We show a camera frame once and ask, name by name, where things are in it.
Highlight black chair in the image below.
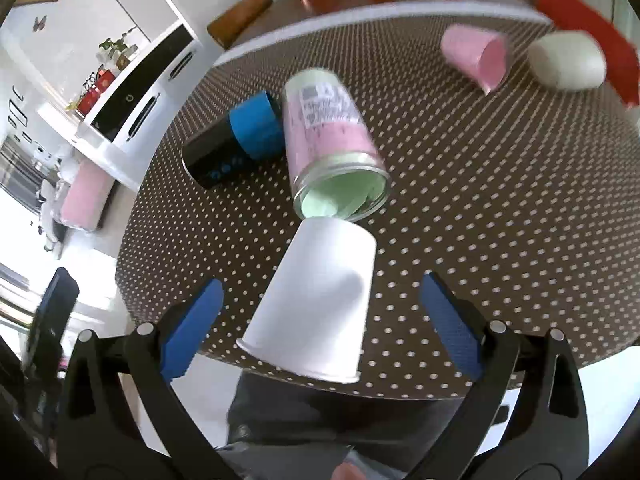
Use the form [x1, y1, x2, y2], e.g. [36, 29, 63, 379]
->
[25, 267, 81, 376]

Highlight red box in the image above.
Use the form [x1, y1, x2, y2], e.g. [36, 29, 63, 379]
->
[75, 67, 117, 116]

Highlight white and black cabinet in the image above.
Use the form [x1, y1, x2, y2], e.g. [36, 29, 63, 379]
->
[37, 20, 206, 191]

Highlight white paper cup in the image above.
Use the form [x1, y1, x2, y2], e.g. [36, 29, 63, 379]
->
[235, 216, 377, 385]

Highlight clear cup with pink label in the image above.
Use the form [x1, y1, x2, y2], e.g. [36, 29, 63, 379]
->
[281, 67, 392, 223]

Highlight cream white cup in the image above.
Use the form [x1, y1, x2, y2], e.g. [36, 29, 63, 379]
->
[527, 30, 607, 93]

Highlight black and blue cup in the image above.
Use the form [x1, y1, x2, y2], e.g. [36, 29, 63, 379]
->
[181, 90, 287, 192]

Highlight potted green plant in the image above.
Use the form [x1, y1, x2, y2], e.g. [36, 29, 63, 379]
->
[97, 27, 138, 71]

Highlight pink cushion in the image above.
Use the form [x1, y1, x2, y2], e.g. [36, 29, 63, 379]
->
[57, 160, 118, 233]

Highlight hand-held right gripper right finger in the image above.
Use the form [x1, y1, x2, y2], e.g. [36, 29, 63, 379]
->
[414, 271, 592, 472]

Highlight red chair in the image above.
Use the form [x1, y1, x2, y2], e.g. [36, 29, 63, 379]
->
[535, 0, 640, 111]

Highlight person's grey pants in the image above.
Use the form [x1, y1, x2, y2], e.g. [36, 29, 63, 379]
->
[226, 372, 471, 480]

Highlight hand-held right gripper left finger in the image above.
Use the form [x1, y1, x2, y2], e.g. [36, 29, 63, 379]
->
[56, 279, 224, 462]

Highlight brown dotted tablecloth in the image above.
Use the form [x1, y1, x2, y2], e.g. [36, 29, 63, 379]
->
[115, 2, 640, 401]

